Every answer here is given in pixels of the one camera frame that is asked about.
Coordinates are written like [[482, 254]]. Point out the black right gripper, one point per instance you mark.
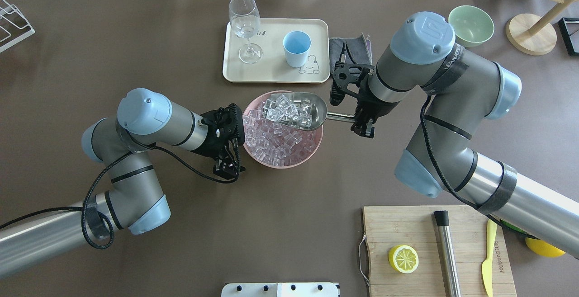
[[367, 108]]

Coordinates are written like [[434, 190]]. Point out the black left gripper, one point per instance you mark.
[[209, 145]]

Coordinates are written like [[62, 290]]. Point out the metal ice scoop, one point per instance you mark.
[[301, 110]]

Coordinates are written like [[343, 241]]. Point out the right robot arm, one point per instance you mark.
[[462, 89]]

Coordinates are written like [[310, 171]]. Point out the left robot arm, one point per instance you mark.
[[127, 192]]

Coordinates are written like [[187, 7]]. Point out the pink bowl with ice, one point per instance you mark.
[[274, 144]]

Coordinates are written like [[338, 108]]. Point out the blue plastic cup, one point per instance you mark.
[[296, 46]]

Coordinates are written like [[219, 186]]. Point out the grey folded cloth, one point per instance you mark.
[[358, 50]]

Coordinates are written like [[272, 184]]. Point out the beige serving tray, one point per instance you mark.
[[273, 66]]

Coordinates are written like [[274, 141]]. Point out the steel muddler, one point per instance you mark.
[[448, 256]]

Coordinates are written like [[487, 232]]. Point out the half lemon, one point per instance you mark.
[[403, 258]]

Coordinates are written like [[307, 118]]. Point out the clear wine glass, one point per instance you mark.
[[245, 22]]

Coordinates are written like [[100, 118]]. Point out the green ceramic bowl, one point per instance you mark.
[[472, 25]]

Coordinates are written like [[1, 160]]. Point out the yellow plastic knife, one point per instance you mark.
[[487, 264]]

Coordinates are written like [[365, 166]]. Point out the wooden glass tree stand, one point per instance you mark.
[[534, 34]]

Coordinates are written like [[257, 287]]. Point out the yellow lemon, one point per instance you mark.
[[542, 248]]

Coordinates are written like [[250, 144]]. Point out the black glass rack tray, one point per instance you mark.
[[569, 30]]

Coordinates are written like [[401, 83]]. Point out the white wire cup rack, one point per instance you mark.
[[14, 26]]

